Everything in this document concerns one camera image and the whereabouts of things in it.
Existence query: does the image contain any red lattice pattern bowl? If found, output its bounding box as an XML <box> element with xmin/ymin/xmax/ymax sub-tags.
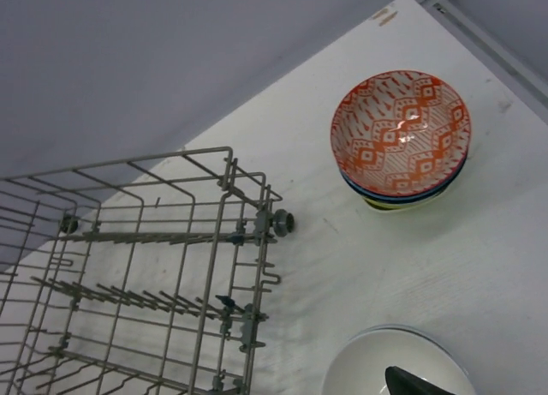
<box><xmin>340</xmin><ymin>157</ymin><xmax>468</xmax><ymax>204</ymax></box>

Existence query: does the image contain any blue floral pattern bowl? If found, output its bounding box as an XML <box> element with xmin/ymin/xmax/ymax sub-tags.
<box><xmin>361</xmin><ymin>171</ymin><xmax>461</xmax><ymax>204</ymax></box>

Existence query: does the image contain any blue zigzag pattern bowl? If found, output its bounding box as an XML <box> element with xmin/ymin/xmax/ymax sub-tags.
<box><xmin>331</xmin><ymin>70</ymin><xmax>472</xmax><ymax>198</ymax></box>

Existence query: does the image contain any grey wire dish rack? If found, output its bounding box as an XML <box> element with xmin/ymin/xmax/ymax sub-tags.
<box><xmin>1</xmin><ymin>147</ymin><xmax>295</xmax><ymax>394</ymax></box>

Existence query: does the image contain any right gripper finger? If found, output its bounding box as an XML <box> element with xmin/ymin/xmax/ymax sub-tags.
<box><xmin>384</xmin><ymin>366</ymin><xmax>453</xmax><ymax>395</ymax></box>

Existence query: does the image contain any lime green bowl front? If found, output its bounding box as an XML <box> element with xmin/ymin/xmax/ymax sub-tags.
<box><xmin>363</xmin><ymin>195</ymin><xmax>442</xmax><ymax>213</ymax></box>

